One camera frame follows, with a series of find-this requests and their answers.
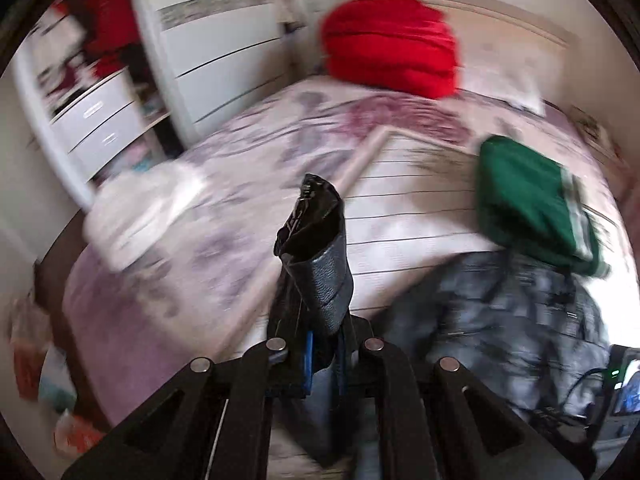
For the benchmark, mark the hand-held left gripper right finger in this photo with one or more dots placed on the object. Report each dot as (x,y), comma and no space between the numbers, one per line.
(343,365)

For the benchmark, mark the grey blue cloth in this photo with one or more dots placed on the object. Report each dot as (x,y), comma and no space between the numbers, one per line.
(500,320)

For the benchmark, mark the red hanging clothes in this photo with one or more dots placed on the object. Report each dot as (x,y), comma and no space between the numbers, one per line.
(107,15)

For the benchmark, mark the beige bed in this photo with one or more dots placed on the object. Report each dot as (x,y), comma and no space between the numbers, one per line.
(500,15)

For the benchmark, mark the white pillow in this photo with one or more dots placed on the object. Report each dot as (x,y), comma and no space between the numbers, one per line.
(505,80)

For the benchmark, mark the green striped garment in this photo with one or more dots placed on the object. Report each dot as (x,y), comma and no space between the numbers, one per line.
(525,200)

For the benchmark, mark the white cloth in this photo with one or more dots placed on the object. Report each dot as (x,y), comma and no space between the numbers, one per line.
(145,210)

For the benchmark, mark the orange white plastic bag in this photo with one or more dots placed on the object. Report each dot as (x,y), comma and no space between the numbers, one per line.
(75,435)
(30,355)

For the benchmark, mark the white wardrobe door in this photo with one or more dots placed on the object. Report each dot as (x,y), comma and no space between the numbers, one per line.
(220,35)

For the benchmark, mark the red quilt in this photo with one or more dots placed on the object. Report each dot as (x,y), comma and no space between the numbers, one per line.
(390,45)

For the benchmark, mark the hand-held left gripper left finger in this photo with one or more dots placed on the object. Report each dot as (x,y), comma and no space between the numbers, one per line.
(307,360)

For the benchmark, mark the white drawer unit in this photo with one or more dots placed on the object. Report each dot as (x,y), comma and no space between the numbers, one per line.
(100,120)

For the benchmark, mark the black leather pants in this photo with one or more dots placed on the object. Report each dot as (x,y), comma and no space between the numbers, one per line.
(320,270)

